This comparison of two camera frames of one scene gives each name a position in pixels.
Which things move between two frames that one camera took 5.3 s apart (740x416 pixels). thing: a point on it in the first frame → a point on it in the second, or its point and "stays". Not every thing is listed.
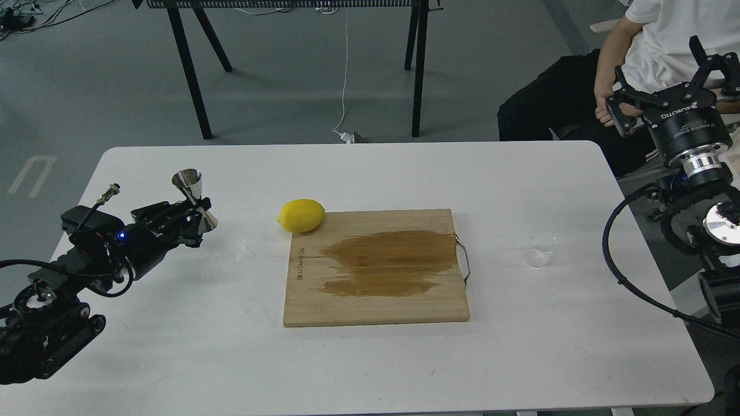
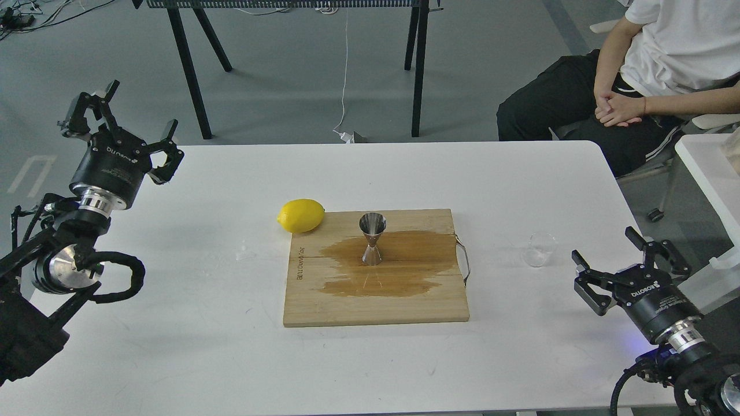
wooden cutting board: (381, 267) stays
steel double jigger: (190, 180) → (372, 225)
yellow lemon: (301, 215) stays
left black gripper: (145, 244) → (113, 166)
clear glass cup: (539, 248) stays
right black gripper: (688, 129) → (648, 297)
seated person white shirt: (565, 99) stays
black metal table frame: (416, 41) stays
